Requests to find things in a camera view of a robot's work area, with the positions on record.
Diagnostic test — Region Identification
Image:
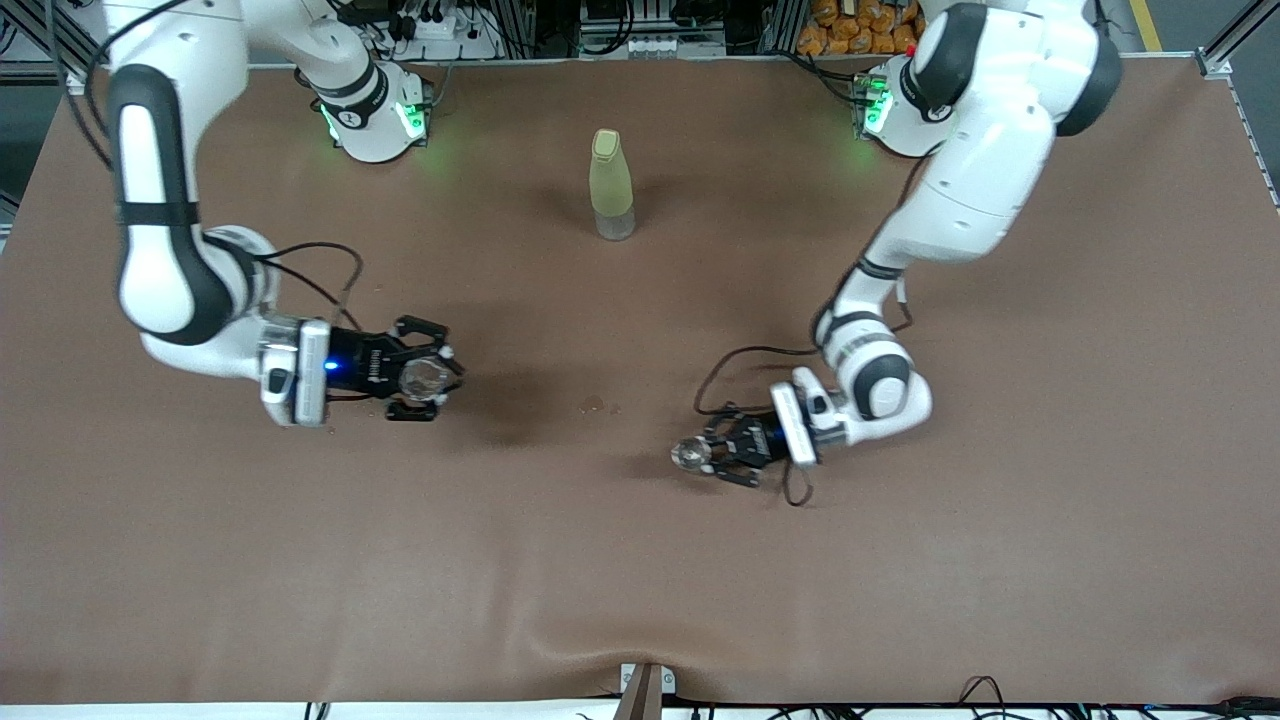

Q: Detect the black control box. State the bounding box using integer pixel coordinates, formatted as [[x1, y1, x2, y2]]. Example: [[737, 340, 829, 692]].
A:
[[582, 0, 729, 41]]

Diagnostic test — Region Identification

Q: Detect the black cable loop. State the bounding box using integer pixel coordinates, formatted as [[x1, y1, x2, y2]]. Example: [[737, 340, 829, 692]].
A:
[[958, 676, 1007, 720]]

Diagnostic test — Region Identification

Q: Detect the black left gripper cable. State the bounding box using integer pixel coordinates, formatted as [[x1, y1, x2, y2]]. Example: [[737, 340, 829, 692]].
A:
[[693, 290, 916, 508]]

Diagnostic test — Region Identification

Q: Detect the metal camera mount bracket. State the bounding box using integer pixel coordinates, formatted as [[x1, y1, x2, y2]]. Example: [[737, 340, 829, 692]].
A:
[[620, 662, 677, 720]]

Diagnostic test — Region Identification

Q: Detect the yellow-green bottle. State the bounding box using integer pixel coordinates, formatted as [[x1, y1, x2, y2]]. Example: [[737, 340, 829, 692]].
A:
[[588, 128, 637, 242]]

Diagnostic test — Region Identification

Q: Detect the orange bread pile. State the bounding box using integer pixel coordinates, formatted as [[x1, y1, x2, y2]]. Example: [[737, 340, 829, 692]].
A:
[[797, 0, 931, 57]]

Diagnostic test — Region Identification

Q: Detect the clear glass cup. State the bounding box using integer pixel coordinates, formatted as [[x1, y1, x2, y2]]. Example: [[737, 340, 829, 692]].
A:
[[398, 358, 448, 406]]

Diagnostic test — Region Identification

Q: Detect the long black cable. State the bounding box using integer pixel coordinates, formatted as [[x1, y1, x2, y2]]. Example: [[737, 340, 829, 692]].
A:
[[660, 697, 1280, 720]]

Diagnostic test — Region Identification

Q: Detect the white power strip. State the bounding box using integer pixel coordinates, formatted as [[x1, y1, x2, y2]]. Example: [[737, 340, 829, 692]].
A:
[[383, 8, 501, 61]]

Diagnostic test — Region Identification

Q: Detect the silver aluminium frame beam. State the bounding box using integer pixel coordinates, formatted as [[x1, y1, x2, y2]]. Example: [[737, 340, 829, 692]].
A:
[[1200, 0, 1280, 79]]

